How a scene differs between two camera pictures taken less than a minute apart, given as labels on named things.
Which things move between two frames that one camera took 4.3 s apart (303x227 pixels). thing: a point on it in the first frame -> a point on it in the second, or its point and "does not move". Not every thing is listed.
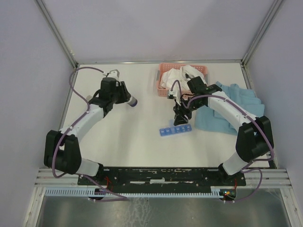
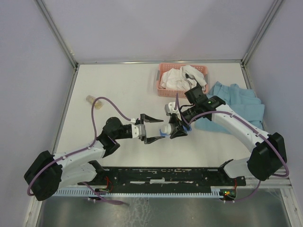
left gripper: x=126 y=95 -> x=144 y=117
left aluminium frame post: x=53 y=26 does not move
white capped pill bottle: x=133 y=101 -> x=169 y=128
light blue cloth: x=205 y=118 does not move
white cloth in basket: x=169 y=76 does not move
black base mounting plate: x=162 y=179 does not move
